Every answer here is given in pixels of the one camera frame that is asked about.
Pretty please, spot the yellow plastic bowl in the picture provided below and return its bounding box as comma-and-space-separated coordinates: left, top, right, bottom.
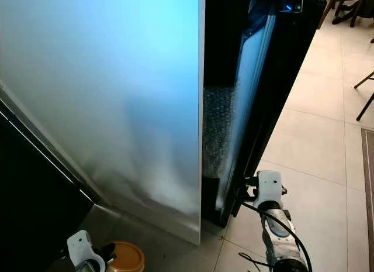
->
106, 241, 146, 272

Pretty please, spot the black fridge door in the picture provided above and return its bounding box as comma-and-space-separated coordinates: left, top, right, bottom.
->
202, 0, 328, 229

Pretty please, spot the grey frosted fridge door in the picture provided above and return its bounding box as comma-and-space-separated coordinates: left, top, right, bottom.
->
0, 0, 205, 245

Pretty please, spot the black glossy appliance panel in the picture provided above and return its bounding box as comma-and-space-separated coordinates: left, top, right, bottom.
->
0, 102, 103, 272

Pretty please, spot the brown floor mat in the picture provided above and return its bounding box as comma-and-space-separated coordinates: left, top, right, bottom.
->
361, 128, 374, 237

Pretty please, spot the black metal furniture leg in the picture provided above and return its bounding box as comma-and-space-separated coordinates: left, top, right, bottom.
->
354, 70, 374, 89
356, 92, 374, 122

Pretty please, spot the dark wooden chair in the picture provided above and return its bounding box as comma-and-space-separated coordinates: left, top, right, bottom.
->
317, 0, 374, 29

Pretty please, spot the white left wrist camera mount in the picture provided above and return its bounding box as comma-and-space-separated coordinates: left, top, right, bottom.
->
66, 230, 106, 272

